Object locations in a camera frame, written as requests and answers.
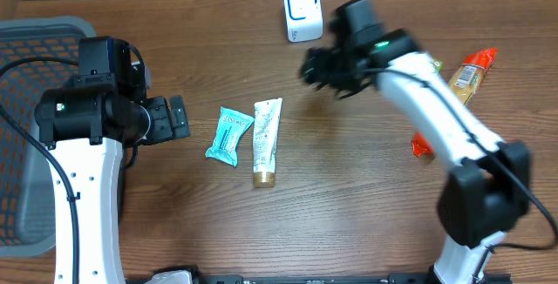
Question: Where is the teal wet wipes pack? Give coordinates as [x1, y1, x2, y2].
[205, 107, 254, 167]

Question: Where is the white cream tube gold cap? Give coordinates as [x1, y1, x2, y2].
[253, 98, 282, 188]

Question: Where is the spaghetti pack with red ends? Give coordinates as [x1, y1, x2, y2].
[411, 47, 498, 159]

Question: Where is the green tea packet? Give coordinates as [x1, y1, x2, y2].
[432, 59, 443, 72]

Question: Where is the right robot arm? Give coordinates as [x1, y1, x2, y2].
[300, 0, 531, 283]

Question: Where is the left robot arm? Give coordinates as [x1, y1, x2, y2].
[35, 37, 190, 283]

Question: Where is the white barcode scanner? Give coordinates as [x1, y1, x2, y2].
[283, 0, 323, 43]

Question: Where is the grey plastic basket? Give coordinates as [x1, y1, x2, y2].
[1, 17, 96, 258]

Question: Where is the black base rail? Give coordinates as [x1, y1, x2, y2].
[124, 264, 514, 284]

